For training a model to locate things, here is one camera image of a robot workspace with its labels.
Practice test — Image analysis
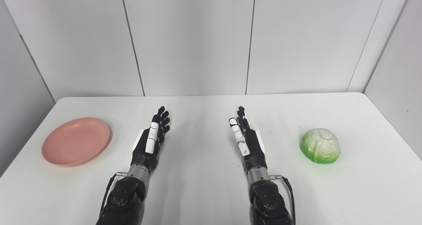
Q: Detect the green white cabbage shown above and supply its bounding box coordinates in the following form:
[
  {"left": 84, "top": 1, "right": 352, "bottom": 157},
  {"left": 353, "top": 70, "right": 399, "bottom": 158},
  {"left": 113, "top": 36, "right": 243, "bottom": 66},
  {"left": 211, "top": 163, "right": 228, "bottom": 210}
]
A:
[{"left": 300, "top": 128, "right": 341, "bottom": 164}]

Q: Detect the pink plate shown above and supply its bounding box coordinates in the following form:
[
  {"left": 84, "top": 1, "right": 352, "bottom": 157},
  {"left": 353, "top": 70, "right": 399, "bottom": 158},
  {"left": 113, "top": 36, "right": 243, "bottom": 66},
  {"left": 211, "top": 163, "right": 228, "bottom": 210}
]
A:
[{"left": 42, "top": 117, "right": 112, "bottom": 167}]

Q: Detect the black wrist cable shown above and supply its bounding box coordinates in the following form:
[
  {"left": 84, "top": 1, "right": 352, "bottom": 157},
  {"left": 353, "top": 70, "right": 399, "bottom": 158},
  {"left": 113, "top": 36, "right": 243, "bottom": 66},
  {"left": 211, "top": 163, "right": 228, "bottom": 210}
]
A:
[
  {"left": 270, "top": 175, "right": 296, "bottom": 225},
  {"left": 101, "top": 172, "right": 128, "bottom": 215}
]

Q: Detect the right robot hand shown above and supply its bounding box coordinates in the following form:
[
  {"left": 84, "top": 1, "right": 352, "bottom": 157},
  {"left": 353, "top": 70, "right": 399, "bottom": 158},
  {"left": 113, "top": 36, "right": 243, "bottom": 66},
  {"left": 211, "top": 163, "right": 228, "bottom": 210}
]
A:
[{"left": 229, "top": 106, "right": 268, "bottom": 173}]

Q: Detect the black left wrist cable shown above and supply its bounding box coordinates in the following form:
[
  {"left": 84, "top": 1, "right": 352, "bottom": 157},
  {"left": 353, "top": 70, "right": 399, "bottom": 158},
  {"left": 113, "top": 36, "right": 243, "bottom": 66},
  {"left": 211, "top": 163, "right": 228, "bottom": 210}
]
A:
[{"left": 101, "top": 172, "right": 128, "bottom": 215}]

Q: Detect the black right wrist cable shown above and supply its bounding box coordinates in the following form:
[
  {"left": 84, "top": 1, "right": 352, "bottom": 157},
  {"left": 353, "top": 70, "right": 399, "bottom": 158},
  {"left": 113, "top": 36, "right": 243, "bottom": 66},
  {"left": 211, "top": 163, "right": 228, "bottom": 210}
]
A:
[{"left": 270, "top": 175, "right": 296, "bottom": 225}]

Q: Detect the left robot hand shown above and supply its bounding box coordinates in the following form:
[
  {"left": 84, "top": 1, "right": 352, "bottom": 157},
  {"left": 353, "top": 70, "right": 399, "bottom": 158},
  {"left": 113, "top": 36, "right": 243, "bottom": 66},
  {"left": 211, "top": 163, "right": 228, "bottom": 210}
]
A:
[{"left": 131, "top": 106, "right": 171, "bottom": 173}]

